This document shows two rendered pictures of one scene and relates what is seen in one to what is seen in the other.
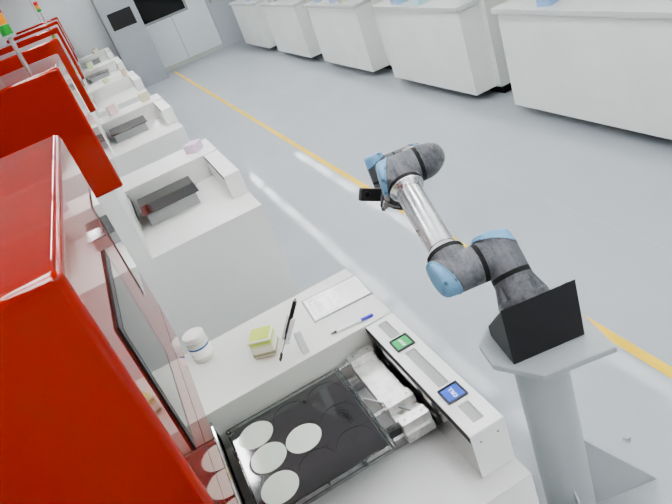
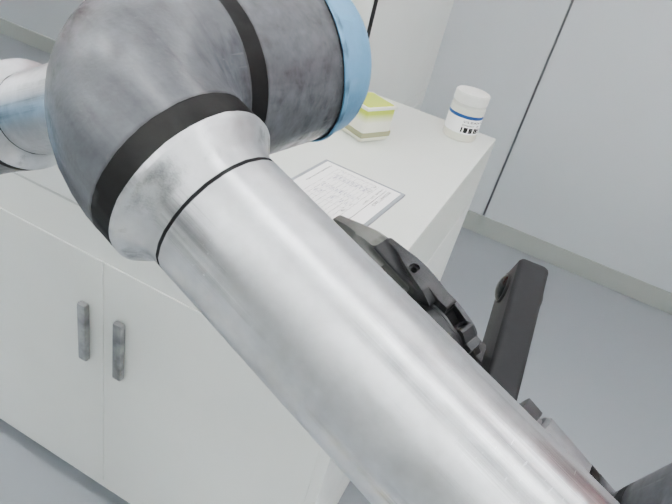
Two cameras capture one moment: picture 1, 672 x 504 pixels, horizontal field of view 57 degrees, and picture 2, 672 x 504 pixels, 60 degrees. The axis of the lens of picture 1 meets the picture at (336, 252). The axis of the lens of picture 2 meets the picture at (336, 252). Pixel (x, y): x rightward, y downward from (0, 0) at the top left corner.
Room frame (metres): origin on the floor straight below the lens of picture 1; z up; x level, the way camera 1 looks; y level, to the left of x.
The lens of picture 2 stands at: (2.15, -0.58, 1.36)
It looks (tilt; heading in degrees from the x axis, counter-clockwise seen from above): 33 degrees down; 121
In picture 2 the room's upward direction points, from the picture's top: 15 degrees clockwise
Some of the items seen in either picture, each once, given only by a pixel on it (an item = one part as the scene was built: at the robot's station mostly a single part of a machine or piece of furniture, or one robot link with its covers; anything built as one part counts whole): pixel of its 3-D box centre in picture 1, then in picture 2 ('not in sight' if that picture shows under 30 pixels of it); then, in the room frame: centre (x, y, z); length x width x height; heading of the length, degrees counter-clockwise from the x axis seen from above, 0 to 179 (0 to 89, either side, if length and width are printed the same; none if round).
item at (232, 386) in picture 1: (290, 351); (357, 185); (1.65, 0.25, 0.89); 0.62 x 0.35 x 0.14; 103
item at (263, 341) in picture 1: (263, 341); (366, 116); (1.60, 0.31, 1.00); 0.07 x 0.07 x 0.07; 77
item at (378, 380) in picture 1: (389, 393); not in sight; (1.33, 0.01, 0.87); 0.36 x 0.08 x 0.03; 13
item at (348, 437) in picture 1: (303, 438); not in sight; (1.25, 0.26, 0.90); 0.34 x 0.34 x 0.01; 13
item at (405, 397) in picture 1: (399, 401); not in sight; (1.25, -0.01, 0.89); 0.08 x 0.03 x 0.03; 103
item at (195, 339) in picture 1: (198, 345); (465, 114); (1.69, 0.52, 1.01); 0.07 x 0.07 x 0.10
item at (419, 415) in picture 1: (414, 418); not in sight; (1.18, -0.03, 0.89); 0.08 x 0.03 x 0.03; 103
